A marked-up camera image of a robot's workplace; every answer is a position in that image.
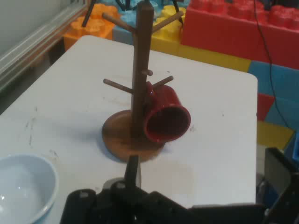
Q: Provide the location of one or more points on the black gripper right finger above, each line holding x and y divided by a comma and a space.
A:
163, 207

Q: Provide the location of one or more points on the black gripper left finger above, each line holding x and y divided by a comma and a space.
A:
81, 206

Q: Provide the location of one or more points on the red enamel mug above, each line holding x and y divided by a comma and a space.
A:
168, 98

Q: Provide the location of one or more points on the light blue bowl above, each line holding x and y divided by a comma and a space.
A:
23, 186

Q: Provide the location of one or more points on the black boxy device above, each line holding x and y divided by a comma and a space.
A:
280, 182

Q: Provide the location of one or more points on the small red toy block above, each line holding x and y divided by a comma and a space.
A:
264, 107

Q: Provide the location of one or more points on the brown wooden mug tree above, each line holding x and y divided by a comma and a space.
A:
140, 58

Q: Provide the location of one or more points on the yellow toy block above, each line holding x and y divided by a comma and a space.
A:
210, 58
165, 39

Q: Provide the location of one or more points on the grey toy block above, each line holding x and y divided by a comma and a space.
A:
121, 36

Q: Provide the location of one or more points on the blue toy block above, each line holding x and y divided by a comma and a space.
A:
287, 81

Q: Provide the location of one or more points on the orange toy block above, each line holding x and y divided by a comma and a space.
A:
98, 25

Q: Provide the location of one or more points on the large red toy block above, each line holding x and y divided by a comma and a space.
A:
222, 35

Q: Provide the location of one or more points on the black tripod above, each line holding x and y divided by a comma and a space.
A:
87, 16

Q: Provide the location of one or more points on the cyan toy block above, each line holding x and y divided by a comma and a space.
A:
127, 17

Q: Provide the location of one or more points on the aluminium wall rail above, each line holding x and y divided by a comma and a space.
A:
23, 58

